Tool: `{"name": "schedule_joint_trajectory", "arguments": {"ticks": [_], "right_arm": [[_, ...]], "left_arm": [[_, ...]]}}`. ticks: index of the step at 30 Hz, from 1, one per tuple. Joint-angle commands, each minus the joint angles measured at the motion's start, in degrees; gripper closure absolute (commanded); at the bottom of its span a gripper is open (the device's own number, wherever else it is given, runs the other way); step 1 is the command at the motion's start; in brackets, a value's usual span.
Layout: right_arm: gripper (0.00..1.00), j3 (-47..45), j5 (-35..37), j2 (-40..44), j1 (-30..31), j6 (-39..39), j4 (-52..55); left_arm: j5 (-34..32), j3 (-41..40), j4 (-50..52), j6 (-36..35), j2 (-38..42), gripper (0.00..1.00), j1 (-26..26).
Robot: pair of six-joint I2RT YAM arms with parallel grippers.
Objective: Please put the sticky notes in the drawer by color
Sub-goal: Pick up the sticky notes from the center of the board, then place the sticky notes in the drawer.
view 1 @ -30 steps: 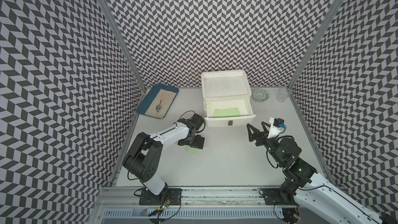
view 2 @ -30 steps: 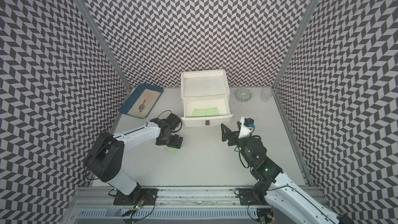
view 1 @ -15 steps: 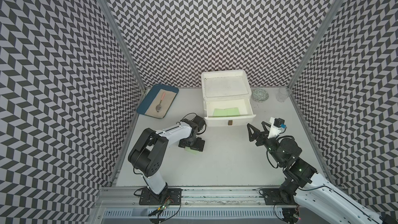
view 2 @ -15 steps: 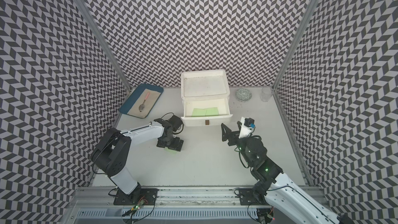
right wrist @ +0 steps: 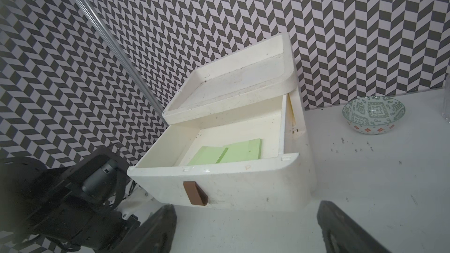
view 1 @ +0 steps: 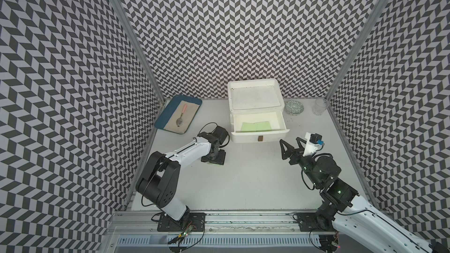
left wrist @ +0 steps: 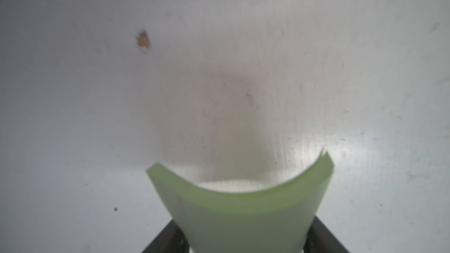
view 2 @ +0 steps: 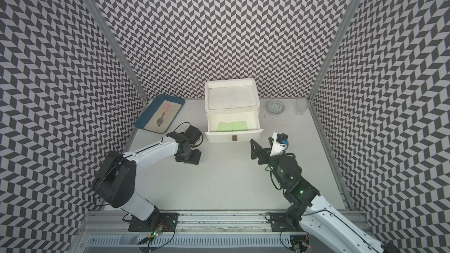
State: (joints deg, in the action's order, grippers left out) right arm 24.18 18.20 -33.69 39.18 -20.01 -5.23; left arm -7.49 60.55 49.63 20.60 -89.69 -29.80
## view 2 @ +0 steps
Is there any white top drawer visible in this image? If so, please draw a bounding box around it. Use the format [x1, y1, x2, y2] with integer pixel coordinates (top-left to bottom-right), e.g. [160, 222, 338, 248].
[205, 111, 264, 143]

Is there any green sticky note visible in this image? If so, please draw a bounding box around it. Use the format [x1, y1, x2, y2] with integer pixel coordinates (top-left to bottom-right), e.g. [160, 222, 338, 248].
[216, 122, 234, 132]
[232, 121, 248, 131]

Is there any white drawer cabinet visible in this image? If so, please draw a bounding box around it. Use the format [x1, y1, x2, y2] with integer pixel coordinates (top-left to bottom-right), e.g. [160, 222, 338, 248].
[205, 78, 260, 115]

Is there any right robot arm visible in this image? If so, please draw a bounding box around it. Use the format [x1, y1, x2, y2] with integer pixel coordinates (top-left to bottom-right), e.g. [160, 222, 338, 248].
[250, 134, 400, 253]

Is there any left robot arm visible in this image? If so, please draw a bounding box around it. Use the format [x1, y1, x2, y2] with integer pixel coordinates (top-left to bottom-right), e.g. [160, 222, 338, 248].
[91, 125, 203, 230]

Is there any green patterned small dish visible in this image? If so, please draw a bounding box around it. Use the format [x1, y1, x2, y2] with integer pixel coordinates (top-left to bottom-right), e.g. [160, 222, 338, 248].
[266, 100, 285, 115]

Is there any beige tray liner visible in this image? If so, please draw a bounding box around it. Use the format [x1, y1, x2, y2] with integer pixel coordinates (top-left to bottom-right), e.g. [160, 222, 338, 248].
[144, 100, 182, 134]

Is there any blue tray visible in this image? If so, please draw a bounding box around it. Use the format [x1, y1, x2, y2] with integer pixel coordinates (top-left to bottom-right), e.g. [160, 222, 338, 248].
[135, 94, 185, 134]

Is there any clear glass cup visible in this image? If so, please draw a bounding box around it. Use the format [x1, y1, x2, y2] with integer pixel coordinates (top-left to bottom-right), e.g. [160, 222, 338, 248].
[294, 97, 309, 115]

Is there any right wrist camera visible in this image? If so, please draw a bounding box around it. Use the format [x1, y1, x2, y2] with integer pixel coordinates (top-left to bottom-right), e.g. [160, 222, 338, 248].
[270, 132, 289, 156]

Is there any pink handled spoon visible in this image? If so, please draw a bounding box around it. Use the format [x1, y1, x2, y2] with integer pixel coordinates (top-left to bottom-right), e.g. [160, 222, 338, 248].
[157, 104, 170, 126]

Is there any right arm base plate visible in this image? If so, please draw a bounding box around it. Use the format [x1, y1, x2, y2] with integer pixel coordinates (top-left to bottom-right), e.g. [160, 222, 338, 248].
[265, 212, 304, 233]

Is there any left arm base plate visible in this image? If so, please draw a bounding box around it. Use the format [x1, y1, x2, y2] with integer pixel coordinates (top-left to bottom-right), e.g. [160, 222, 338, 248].
[128, 212, 179, 233]

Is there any aluminium front rail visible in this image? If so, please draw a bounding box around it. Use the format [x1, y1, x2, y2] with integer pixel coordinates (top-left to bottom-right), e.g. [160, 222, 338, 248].
[75, 210, 373, 236]

